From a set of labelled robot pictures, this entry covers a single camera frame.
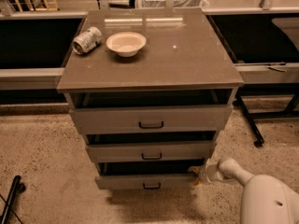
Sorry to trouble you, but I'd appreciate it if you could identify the white wire basket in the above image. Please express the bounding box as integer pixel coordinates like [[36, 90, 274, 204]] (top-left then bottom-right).
[[136, 0, 209, 9]]

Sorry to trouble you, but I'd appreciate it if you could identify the crushed green white can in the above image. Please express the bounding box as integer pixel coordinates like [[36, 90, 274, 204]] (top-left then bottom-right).
[[72, 27, 103, 55]]

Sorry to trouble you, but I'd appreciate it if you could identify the grey drawer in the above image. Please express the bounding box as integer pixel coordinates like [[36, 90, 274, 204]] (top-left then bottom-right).
[[95, 161, 197, 189], [86, 141, 216, 162], [70, 105, 232, 134]]

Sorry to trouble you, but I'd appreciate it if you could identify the grey bottom drawer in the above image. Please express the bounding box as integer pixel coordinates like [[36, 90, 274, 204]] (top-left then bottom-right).
[[95, 161, 197, 189]]

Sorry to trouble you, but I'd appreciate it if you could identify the grey top drawer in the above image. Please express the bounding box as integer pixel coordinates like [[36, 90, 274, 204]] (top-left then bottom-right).
[[70, 105, 232, 134]]

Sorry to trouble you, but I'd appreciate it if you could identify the grey middle drawer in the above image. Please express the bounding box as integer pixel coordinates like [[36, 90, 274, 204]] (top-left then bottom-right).
[[86, 141, 216, 162]]

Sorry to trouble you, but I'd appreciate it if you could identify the black table leg frame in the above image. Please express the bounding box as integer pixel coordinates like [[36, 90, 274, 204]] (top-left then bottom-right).
[[235, 88, 299, 147]]

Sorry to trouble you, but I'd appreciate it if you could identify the grey drawer cabinet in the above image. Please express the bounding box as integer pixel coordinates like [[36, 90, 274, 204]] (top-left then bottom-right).
[[58, 9, 243, 177]]

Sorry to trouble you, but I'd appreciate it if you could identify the black stand leg left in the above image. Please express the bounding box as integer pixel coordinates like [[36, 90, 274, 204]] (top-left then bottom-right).
[[0, 175, 26, 224]]

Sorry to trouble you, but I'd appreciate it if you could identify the white paper bowl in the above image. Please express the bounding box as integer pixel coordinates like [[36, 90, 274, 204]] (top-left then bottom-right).
[[106, 32, 147, 58]]

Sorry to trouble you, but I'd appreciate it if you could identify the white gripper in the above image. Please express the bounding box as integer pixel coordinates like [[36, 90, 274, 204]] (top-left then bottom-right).
[[188, 164, 224, 186]]

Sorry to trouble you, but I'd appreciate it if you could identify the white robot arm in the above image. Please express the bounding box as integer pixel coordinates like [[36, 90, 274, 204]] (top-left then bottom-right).
[[188, 157, 299, 224]]

